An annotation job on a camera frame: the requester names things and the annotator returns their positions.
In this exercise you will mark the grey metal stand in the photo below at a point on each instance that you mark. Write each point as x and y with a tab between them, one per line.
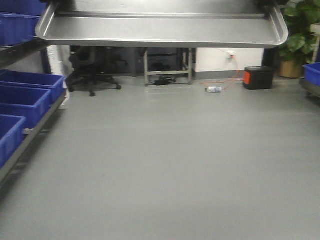
165	68

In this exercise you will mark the black orange power station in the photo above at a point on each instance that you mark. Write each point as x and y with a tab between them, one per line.
258	77

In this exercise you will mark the black office chair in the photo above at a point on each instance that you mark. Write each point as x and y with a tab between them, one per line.
88	63

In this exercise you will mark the blue bin upper left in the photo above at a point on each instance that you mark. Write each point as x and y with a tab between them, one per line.
18	19

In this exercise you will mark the white power strip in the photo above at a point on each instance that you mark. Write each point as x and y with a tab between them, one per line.
213	89

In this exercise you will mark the large silver metal tray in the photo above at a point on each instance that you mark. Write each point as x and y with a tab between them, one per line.
164	23

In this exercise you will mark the blue bin right cart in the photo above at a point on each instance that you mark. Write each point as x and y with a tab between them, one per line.
312	73

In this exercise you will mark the blue bin row middle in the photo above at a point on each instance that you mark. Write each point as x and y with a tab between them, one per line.
31	103

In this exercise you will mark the blue bin row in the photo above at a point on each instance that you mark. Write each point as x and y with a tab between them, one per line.
11	136
51	82
31	103

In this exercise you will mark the potted green plant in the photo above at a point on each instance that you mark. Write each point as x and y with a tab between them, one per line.
298	50

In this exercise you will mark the blue bin row far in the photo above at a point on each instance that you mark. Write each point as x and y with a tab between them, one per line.
51	82

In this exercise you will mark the blue bin row near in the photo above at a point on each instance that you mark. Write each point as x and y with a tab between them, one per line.
11	136

